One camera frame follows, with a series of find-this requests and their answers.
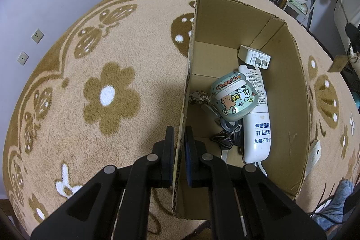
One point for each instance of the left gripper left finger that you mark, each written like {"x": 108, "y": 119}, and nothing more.
{"x": 114, "y": 204}

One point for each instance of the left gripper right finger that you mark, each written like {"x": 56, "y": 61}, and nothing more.
{"x": 243, "y": 202}

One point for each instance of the white tube with blue text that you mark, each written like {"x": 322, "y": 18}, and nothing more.
{"x": 256, "y": 125}

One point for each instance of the key bunch with rings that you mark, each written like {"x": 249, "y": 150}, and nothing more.
{"x": 231, "y": 135}

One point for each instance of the brown cardboard box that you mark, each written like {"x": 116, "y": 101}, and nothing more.
{"x": 218, "y": 29}

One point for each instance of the green cartoon earbud case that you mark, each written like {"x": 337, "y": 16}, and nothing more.
{"x": 233, "y": 96}

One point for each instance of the white charger plug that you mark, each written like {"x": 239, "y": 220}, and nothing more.
{"x": 254, "y": 57}

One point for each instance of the cartoon dog keychain charm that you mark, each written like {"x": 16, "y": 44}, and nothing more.
{"x": 198, "y": 98}

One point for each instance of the wall socket plate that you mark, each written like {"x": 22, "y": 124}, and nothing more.
{"x": 22, "y": 58}
{"x": 37, "y": 36}

